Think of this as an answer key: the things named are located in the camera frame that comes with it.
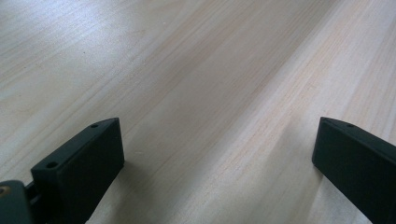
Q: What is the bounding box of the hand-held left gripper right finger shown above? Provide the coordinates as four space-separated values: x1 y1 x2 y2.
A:
311 116 396 224

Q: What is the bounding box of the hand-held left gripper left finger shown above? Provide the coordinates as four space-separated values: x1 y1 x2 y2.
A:
30 117 126 224

